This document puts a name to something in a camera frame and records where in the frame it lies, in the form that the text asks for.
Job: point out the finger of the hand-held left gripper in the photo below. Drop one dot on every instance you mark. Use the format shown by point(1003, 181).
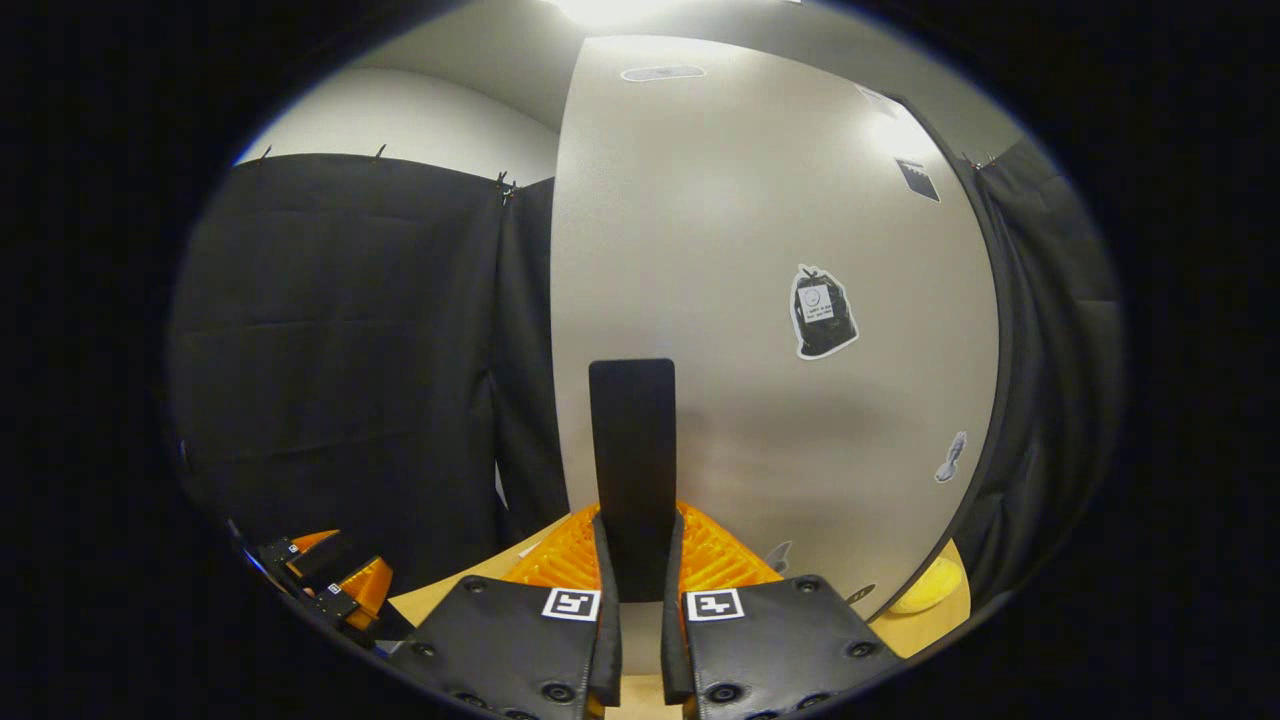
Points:
point(300, 555)
point(360, 595)

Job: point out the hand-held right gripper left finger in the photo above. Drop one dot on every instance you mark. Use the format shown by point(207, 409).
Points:
point(608, 650)

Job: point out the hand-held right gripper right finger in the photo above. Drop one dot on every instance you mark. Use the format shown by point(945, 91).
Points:
point(672, 650)

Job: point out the grey cabinet door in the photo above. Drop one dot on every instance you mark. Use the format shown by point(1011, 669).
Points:
point(730, 220)

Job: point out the black backdrop cloth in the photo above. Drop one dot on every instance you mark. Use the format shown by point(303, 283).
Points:
point(330, 350)

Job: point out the ceiling light panel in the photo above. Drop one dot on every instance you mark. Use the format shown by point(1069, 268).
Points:
point(615, 8)

